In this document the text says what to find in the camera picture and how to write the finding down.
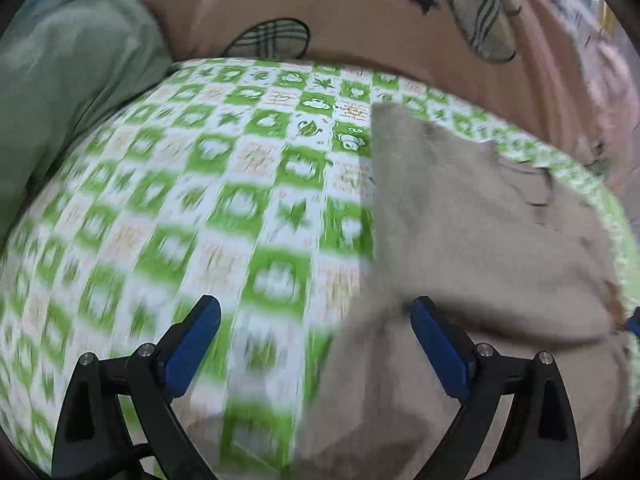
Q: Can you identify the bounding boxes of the beige fleece garment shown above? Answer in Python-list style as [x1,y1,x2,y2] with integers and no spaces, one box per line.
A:
[292,104,629,479]

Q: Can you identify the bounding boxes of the green checkered bed sheet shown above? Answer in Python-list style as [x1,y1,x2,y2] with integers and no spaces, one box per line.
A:
[1,58,639,477]

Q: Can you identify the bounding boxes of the pink heart-patterned quilt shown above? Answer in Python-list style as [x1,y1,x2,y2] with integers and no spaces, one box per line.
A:
[141,0,639,191]

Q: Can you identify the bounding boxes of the olive green pillow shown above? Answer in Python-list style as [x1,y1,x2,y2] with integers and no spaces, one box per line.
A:
[1,0,171,235]

